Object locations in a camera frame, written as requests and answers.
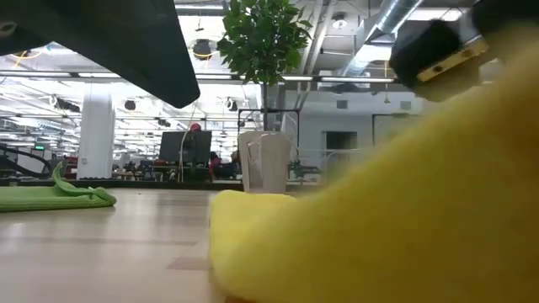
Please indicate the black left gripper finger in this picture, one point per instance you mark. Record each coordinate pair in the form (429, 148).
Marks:
(126, 38)

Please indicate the yellow towel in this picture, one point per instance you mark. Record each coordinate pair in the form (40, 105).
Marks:
(400, 219)

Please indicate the green towel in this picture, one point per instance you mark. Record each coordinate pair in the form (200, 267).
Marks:
(50, 198)

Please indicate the black background robot arm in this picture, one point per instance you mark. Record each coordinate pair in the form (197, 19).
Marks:
(303, 170)

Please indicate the white building column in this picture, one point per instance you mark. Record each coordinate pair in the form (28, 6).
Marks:
(97, 130)

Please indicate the person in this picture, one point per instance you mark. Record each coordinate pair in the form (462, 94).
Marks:
(217, 166)
(195, 126)

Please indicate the black computer monitor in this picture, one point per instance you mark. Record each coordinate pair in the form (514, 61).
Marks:
(185, 147)

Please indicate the green leafy plant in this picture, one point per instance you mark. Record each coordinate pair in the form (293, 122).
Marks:
(261, 38)

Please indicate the green exit sign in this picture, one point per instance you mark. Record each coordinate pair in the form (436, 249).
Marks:
(40, 147)

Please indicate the white plant pot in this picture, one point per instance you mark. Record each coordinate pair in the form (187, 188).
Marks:
(267, 162)

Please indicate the silver ventilation duct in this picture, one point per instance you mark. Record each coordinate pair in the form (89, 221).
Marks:
(389, 19)

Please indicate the black background station frame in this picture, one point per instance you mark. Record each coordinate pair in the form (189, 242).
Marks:
(269, 110)
(391, 115)

